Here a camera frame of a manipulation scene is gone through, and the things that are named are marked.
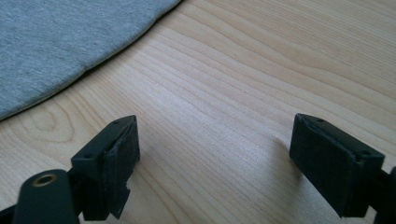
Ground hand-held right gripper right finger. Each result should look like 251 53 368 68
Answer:
289 113 386 218

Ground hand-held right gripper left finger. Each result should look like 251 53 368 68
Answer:
70 114 141 222

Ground grey cloth garment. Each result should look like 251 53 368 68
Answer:
0 0 182 121

